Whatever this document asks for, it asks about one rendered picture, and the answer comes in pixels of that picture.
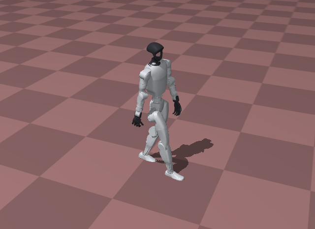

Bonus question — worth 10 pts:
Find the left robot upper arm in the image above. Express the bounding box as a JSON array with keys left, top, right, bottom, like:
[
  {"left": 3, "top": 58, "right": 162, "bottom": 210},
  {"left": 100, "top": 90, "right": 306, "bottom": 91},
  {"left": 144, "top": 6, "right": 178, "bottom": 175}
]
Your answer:
[{"left": 162, "top": 59, "right": 175, "bottom": 85}]

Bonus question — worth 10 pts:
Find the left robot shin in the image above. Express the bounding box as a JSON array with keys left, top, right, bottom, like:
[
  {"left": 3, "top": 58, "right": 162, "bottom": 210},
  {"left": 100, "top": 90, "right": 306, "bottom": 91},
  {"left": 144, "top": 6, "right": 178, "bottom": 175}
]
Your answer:
[{"left": 143, "top": 134, "right": 158, "bottom": 156}]

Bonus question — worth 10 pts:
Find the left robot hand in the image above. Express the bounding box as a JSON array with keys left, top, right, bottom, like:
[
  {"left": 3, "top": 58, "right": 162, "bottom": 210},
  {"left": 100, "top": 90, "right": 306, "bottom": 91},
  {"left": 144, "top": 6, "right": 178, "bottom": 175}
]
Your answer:
[{"left": 173, "top": 96, "right": 182, "bottom": 116}]

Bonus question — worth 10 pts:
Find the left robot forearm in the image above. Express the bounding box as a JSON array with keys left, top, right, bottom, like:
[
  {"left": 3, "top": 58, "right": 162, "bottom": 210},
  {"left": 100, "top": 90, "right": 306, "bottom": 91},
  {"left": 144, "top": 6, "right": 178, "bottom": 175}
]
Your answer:
[{"left": 168, "top": 82, "right": 178, "bottom": 100}]

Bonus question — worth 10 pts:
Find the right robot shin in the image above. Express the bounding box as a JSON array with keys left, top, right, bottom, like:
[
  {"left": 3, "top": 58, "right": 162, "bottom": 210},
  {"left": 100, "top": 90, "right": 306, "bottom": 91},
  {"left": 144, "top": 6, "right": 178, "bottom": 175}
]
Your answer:
[{"left": 157, "top": 143, "right": 174, "bottom": 174}]

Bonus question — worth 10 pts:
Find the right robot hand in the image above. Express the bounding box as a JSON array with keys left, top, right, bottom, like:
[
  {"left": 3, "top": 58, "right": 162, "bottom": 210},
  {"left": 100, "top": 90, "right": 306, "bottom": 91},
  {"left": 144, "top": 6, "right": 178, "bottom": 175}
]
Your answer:
[{"left": 132, "top": 112, "right": 144, "bottom": 127}]

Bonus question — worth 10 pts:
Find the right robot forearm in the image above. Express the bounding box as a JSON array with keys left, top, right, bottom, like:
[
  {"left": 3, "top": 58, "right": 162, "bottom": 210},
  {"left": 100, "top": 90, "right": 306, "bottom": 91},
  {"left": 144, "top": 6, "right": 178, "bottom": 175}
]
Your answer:
[{"left": 135, "top": 93, "right": 145, "bottom": 117}]

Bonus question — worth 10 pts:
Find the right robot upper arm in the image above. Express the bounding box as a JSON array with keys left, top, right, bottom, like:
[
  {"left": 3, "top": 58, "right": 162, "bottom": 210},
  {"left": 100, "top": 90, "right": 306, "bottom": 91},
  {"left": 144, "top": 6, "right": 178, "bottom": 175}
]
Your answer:
[{"left": 139, "top": 68, "right": 151, "bottom": 100}]

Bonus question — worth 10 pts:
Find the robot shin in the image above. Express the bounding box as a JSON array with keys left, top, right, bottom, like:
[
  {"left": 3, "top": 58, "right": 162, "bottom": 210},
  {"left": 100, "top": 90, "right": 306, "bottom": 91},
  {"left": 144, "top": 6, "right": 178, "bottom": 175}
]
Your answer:
[
  {"left": 157, "top": 143, "right": 174, "bottom": 174},
  {"left": 143, "top": 134, "right": 158, "bottom": 156}
]

